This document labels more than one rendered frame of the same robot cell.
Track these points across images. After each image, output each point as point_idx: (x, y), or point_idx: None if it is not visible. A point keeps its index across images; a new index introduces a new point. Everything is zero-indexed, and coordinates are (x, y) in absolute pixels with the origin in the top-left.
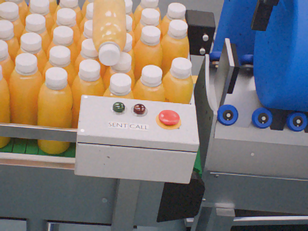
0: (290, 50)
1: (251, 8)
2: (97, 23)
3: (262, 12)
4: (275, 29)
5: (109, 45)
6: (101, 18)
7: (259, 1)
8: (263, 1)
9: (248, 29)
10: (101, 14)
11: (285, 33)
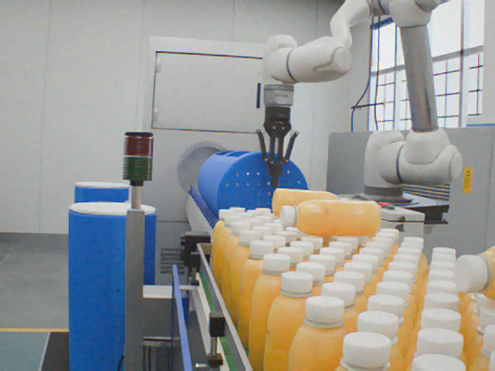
0: (304, 180)
1: (144, 238)
2: (322, 195)
3: (281, 171)
4: (266, 189)
5: (343, 198)
6: (317, 193)
7: (283, 163)
8: (286, 161)
9: (145, 259)
10: (312, 193)
11: (286, 179)
